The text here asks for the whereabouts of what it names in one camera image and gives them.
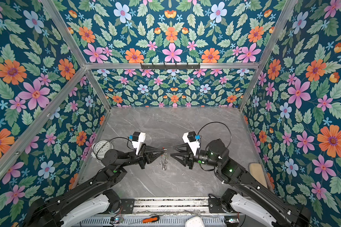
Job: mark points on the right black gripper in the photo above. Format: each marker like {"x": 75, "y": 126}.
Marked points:
{"x": 190, "y": 159}

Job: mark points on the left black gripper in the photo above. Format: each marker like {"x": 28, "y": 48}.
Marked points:
{"x": 143, "y": 159}

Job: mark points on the metal keyring disc red grip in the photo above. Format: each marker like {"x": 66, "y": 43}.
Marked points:
{"x": 164, "y": 159}

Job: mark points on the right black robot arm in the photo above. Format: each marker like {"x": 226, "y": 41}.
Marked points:
{"x": 246, "y": 195}

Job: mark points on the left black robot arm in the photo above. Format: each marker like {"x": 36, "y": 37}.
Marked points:
{"x": 93, "y": 196}

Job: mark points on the white alarm clock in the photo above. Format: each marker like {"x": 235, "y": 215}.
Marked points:
{"x": 100, "y": 148}

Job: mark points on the white device front edge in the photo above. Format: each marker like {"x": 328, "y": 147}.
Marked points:
{"x": 195, "y": 222}

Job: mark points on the beige sponge block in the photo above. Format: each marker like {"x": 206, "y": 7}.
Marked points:
{"x": 257, "y": 173}

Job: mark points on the left small circuit board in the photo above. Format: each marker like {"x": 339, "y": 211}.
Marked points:
{"x": 116, "y": 220}

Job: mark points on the small circuit board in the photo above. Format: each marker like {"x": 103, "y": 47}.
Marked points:
{"x": 116, "y": 220}
{"x": 231, "y": 222}

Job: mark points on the right small circuit board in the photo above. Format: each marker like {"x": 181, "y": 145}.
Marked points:
{"x": 231, "y": 222}

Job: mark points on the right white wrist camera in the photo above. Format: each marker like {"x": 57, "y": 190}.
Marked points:
{"x": 193, "y": 141}

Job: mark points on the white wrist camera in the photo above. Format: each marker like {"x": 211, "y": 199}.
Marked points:
{"x": 137, "y": 139}
{"x": 193, "y": 141}

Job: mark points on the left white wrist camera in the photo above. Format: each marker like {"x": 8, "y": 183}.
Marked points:
{"x": 137, "y": 139}

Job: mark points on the aluminium front rail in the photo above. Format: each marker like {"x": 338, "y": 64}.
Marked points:
{"x": 174, "y": 205}

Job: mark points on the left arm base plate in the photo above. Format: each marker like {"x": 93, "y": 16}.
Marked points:
{"x": 124, "y": 206}

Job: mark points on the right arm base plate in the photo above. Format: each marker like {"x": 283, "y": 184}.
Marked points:
{"x": 216, "y": 205}

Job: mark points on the orange handled screwdriver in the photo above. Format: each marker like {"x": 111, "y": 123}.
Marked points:
{"x": 152, "y": 219}

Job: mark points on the black wall hook rack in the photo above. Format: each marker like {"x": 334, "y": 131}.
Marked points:
{"x": 170, "y": 66}

